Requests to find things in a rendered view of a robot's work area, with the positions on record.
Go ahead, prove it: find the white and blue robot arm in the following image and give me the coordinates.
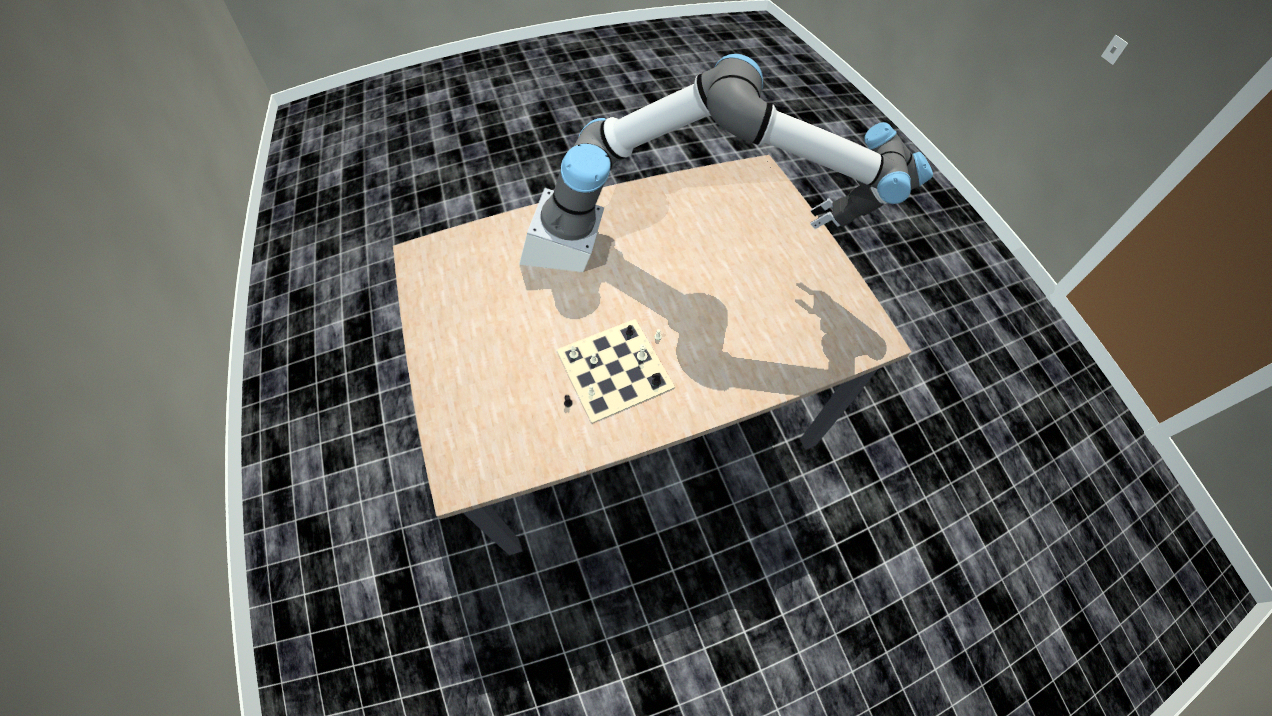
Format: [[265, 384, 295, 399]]
[[541, 53, 932, 242]]

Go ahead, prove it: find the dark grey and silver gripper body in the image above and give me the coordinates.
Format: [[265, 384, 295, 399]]
[[832, 181, 887, 226]]

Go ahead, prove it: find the chessboard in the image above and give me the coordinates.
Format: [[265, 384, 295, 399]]
[[557, 319, 675, 423]]

